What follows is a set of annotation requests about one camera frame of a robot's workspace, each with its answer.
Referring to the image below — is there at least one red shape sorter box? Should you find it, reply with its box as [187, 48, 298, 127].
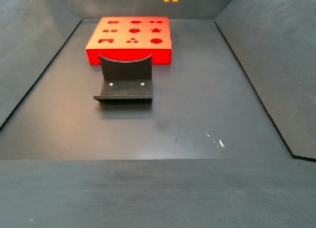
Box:
[85, 17, 172, 66]

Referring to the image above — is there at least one black curved holder bracket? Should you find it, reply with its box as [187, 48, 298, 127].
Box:
[93, 55, 152, 102]

